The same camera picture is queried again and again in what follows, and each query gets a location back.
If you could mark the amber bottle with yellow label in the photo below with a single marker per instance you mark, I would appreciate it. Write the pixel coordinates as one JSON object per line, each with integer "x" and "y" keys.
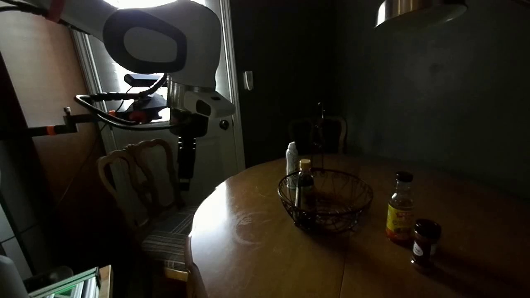
{"x": 399, "y": 212}

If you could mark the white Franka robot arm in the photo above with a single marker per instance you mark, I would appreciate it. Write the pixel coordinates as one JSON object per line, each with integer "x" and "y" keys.
{"x": 166, "y": 38}

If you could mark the white light switch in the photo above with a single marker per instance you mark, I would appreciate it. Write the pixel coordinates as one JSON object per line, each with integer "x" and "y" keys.
{"x": 248, "y": 80}

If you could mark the white door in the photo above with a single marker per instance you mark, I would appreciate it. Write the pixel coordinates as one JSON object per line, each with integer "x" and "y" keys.
{"x": 225, "y": 149}

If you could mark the dark bottle with yellow cap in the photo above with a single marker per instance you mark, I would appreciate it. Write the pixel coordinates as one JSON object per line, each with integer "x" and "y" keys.
{"x": 305, "y": 184}

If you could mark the metal hanging lamp shade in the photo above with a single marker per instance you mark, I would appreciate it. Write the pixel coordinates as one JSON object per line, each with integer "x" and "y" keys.
{"x": 419, "y": 12}

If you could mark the small dark jar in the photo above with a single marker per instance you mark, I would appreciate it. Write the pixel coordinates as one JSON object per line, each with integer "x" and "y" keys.
{"x": 424, "y": 242}

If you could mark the carved wooden chair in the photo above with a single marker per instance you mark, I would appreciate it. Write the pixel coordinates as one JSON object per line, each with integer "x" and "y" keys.
{"x": 141, "y": 182}
{"x": 331, "y": 134}

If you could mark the brown wooden panel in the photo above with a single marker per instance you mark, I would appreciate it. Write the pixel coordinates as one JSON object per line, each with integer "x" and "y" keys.
{"x": 38, "y": 72}

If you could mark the wooden crate with green contents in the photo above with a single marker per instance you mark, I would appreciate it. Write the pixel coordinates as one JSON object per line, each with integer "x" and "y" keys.
{"x": 75, "y": 282}

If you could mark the white spray bottle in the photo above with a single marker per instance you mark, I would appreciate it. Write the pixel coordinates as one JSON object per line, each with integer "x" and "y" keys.
{"x": 292, "y": 158}

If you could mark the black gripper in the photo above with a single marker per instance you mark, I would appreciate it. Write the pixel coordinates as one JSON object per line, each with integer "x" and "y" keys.
{"x": 187, "y": 124}

